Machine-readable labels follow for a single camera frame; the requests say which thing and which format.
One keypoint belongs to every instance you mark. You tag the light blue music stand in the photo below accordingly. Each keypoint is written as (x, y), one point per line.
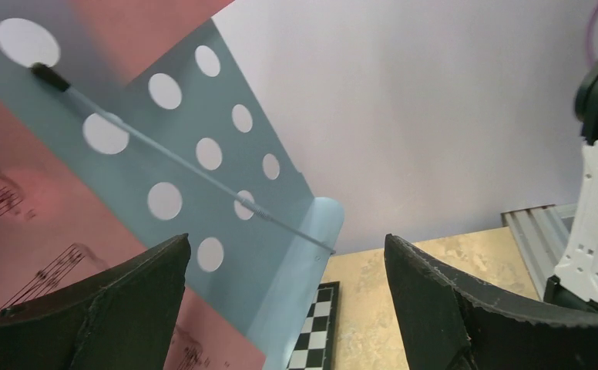
(184, 148)

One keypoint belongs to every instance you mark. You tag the aluminium frame rail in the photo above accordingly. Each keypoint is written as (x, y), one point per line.
(541, 234)

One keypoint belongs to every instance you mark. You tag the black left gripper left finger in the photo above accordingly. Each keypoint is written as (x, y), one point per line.
(121, 318)

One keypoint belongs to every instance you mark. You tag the pink sheet music front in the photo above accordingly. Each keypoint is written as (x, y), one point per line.
(136, 33)

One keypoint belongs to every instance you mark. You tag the black white chessboard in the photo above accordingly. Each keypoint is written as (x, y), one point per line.
(314, 349)

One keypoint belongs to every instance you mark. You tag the pink sheet music back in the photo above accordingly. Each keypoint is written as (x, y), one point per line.
(54, 232)

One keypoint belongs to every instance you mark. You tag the pink sheet music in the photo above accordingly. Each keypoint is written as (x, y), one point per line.
(54, 232)
(136, 33)

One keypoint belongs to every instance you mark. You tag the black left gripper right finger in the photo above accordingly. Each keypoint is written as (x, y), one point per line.
(449, 319)

